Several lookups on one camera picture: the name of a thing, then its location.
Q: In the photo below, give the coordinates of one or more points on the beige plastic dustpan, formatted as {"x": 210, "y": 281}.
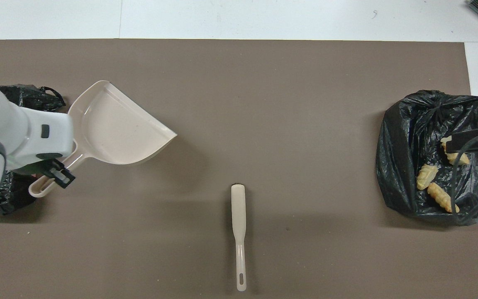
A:
{"x": 118, "y": 128}

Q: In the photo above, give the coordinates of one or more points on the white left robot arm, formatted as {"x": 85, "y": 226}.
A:
{"x": 2, "y": 124}

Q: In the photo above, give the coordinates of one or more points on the beige brush with black bristles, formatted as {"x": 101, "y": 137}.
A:
{"x": 238, "y": 211}

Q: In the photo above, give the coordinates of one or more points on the black bag lining pink bin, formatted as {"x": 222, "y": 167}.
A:
{"x": 31, "y": 97}

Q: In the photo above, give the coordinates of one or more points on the pale bread chunk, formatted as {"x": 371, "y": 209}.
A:
{"x": 457, "y": 157}

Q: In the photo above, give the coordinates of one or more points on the black trash bag bin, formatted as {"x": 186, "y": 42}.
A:
{"x": 405, "y": 166}

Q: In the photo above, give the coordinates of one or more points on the brown paper table mat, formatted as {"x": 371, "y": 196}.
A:
{"x": 264, "y": 104}

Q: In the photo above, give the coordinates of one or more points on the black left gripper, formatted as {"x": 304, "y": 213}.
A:
{"x": 44, "y": 168}

